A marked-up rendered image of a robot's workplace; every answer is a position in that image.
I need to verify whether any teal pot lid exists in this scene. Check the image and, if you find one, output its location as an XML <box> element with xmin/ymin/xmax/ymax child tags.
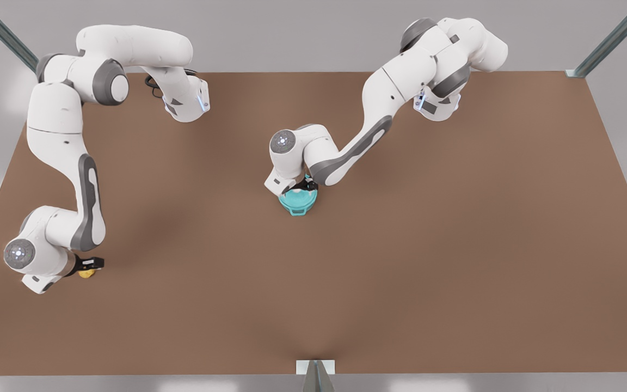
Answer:
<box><xmin>283</xmin><ymin>174</ymin><xmax>318</xmax><ymax>211</ymax></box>

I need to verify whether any teal pot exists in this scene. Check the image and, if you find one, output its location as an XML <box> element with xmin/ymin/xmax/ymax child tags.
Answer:
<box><xmin>279</xmin><ymin>191</ymin><xmax>318</xmax><ymax>217</ymax></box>

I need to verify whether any silver frame post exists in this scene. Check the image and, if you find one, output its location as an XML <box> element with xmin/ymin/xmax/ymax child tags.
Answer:
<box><xmin>565</xmin><ymin>0</ymin><xmax>627</xmax><ymax>78</ymax></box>
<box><xmin>296</xmin><ymin>359</ymin><xmax>336</xmax><ymax>392</ymax></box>
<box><xmin>0</xmin><ymin>0</ymin><xmax>39</xmax><ymax>71</ymax></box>

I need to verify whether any black cable loop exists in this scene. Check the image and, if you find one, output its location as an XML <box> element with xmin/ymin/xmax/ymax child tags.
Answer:
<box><xmin>145</xmin><ymin>69</ymin><xmax>199</xmax><ymax>100</ymax></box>

